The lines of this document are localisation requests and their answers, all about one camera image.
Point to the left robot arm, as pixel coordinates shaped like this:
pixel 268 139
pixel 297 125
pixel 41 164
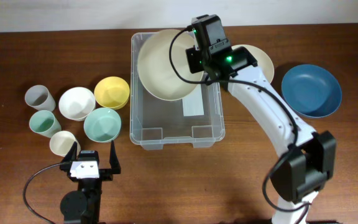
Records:
pixel 83 204

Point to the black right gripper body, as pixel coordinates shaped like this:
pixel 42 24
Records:
pixel 197 58

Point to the mint green bowl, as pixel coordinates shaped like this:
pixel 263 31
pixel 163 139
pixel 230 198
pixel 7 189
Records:
pixel 102 125

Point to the mint green cup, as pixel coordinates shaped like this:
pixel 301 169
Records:
pixel 44 123

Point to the yellow bowl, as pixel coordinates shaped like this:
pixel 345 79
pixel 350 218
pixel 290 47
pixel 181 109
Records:
pixel 112 92

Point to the smaller beige plate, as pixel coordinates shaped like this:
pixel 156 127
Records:
pixel 264 61

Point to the grey cup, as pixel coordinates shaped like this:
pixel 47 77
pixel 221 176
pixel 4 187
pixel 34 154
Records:
pixel 40 98

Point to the clear plastic storage container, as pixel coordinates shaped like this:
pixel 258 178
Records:
pixel 155 123

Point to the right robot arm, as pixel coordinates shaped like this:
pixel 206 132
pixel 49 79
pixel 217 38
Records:
pixel 305 157

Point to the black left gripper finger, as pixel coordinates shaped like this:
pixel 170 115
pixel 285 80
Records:
pixel 113 160
pixel 72 153

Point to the cream cup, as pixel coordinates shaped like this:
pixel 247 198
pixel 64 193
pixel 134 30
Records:
pixel 61 143

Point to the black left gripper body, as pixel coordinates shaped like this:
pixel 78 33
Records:
pixel 94 184

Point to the white bowl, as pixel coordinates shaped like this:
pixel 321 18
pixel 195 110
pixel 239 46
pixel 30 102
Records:
pixel 77 103

